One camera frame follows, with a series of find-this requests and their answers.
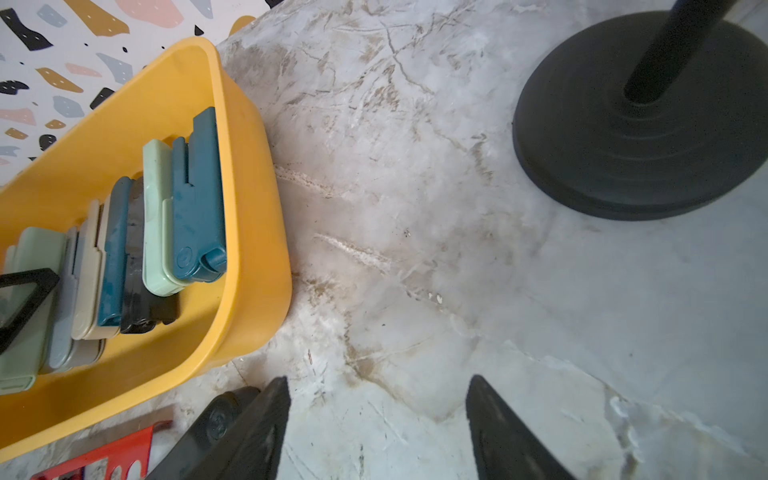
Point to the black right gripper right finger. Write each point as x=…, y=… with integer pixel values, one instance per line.
x=503, y=446

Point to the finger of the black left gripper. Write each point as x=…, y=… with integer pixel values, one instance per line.
x=37, y=285

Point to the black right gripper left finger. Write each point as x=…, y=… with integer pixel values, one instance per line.
x=251, y=448

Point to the mint pruning pliers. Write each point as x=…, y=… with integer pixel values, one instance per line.
x=21, y=362
x=157, y=270

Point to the grey pruning pliers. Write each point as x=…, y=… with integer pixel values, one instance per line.
x=63, y=351

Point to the black pruning pliers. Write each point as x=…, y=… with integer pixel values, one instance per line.
x=204, y=434
x=141, y=310

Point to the teal pruning pliers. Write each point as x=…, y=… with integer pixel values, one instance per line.
x=113, y=278
x=204, y=177
x=182, y=256

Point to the beige pruning pliers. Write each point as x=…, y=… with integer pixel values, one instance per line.
x=88, y=266

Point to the red pruning pliers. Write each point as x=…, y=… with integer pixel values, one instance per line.
x=120, y=454

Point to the yellow plastic storage box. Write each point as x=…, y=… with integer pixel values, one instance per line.
x=218, y=321

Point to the black microphone stand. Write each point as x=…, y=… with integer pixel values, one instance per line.
x=648, y=115

